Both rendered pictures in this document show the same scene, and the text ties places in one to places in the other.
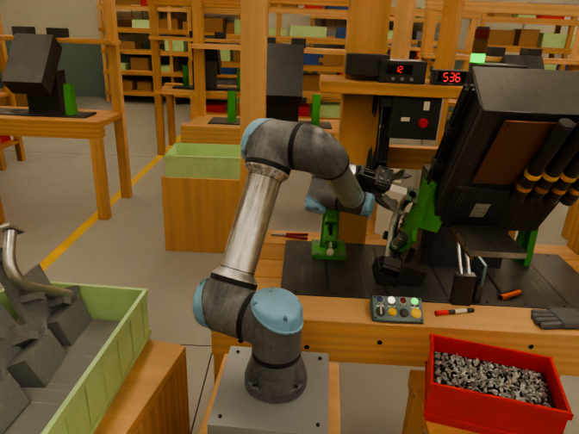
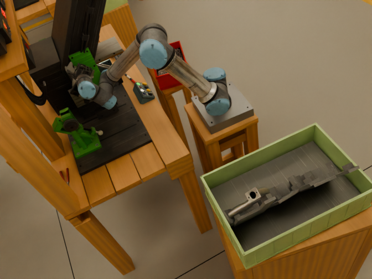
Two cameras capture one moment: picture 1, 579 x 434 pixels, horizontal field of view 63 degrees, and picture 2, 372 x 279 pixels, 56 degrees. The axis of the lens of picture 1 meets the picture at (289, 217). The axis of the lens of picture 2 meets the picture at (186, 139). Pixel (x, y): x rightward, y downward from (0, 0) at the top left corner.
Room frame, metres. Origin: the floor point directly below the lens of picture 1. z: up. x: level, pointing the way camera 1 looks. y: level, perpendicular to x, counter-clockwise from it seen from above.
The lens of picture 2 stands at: (1.43, 1.30, 2.30)
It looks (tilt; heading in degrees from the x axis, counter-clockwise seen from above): 49 degrees down; 257
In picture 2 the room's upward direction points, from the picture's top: 17 degrees counter-clockwise
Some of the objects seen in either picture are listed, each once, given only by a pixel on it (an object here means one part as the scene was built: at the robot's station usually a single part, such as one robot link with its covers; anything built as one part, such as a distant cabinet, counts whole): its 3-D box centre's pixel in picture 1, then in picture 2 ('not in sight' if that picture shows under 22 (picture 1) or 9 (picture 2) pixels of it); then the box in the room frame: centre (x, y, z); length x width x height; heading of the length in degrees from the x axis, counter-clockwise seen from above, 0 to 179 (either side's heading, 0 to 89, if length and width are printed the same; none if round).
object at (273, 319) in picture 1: (274, 322); (215, 82); (0.90, 0.02, 1.08); 0.13 x 0.12 x 0.14; 65
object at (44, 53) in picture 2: (460, 215); (55, 76); (1.65, -0.65, 1.07); 0.30 x 0.18 x 0.34; 89
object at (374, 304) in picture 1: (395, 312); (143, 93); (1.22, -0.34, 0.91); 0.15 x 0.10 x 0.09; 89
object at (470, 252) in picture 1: (476, 229); (89, 57); (1.42, -0.61, 1.11); 0.39 x 0.16 x 0.03; 179
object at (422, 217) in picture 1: (428, 207); (85, 65); (1.46, -0.46, 1.17); 0.13 x 0.12 x 0.20; 89
